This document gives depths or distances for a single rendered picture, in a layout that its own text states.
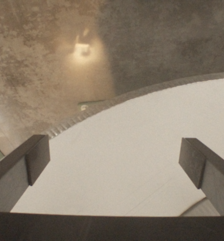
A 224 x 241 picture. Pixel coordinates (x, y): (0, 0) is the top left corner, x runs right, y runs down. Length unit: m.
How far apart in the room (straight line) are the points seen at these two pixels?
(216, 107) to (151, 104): 0.13
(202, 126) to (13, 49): 0.72
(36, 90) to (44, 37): 0.25
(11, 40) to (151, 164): 0.70
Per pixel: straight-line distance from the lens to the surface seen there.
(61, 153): 0.34
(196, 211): 0.25
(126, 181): 0.26
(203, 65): 0.73
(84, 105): 0.78
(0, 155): 1.37
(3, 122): 1.11
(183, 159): 0.17
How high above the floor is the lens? 0.64
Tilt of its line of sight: 51 degrees down
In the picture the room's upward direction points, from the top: 169 degrees counter-clockwise
